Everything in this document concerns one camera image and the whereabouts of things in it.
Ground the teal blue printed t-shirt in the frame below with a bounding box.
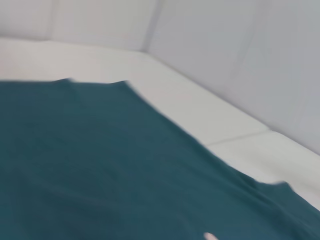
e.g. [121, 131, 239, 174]
[0, 78, 320, 240]

